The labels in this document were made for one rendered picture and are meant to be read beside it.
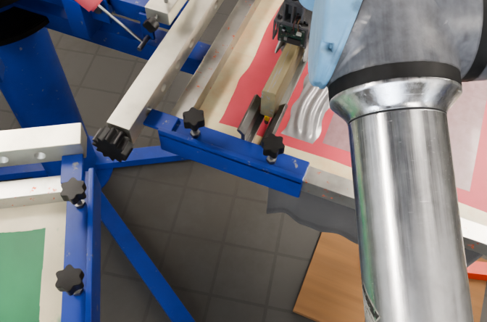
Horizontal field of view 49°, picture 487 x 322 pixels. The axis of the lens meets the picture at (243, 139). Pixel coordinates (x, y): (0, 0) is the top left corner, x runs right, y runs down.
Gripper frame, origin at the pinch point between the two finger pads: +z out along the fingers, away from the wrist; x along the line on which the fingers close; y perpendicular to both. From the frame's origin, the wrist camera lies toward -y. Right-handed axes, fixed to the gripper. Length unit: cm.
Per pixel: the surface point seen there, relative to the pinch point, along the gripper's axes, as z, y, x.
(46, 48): 30, -2, -75
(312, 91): 5.5, 5.0, 6.0
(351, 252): 100, -8, 29
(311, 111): 5.5, 10.3, 7.5
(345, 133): 6.3, 12.5, 15.7
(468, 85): 6.2, -10.8, 37.7
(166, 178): 102, -11, -48
